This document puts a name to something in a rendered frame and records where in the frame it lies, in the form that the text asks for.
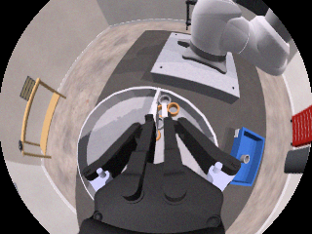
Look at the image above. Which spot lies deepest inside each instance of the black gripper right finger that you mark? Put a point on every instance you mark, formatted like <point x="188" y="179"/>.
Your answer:
<point x="219" y="166"/>

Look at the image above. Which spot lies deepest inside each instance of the blue plastic crate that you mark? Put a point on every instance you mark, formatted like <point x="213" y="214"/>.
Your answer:
<point x="252" y="145"/>

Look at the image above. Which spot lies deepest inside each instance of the grey round turning table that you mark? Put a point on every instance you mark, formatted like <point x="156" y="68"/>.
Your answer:
<point x="115" y="114"/>

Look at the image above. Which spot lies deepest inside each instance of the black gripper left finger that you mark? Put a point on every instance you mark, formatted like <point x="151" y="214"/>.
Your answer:
<point x="113" y="161"/>

